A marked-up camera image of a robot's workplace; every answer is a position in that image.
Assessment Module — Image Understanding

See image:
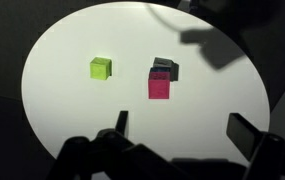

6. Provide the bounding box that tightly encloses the pink cube block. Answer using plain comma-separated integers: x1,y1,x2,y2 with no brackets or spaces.
148,71,171,100

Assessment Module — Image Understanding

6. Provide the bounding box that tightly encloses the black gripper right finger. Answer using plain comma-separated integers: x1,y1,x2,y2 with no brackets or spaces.
226,112,267,162

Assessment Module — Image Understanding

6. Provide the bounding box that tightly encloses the grey cube block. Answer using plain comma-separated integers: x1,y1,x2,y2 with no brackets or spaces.
152,56,180,82

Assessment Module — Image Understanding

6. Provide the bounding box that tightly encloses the yellow-green cube block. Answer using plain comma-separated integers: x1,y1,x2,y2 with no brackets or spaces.
89,56,113,81

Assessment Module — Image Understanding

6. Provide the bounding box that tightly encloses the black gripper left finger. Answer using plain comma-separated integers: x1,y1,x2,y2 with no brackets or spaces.
115,110,130,137

